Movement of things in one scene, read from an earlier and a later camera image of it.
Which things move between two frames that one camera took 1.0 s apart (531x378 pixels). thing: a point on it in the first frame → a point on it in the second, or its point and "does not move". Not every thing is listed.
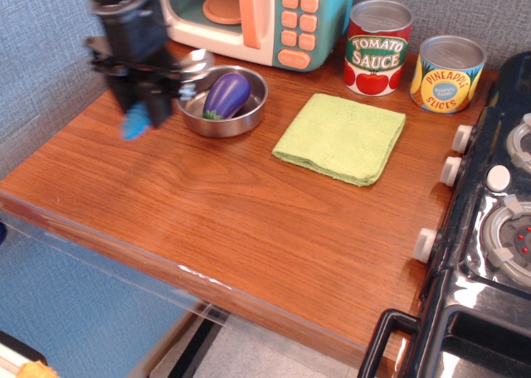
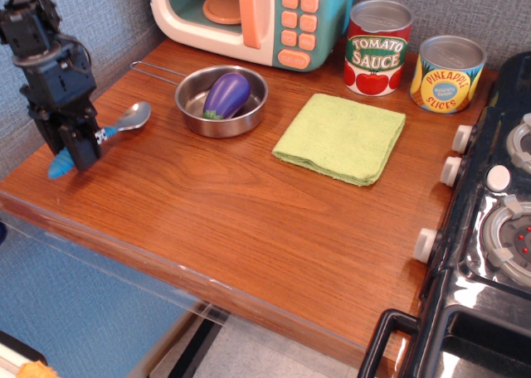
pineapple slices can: [447, 74] does not move
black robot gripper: [136, 46] → [58, 84]
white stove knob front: [425, 244] does not move
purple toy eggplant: [226, 96] does not move
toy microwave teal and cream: [303, 26] does not move
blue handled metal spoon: [192, 65] → [133, 115]
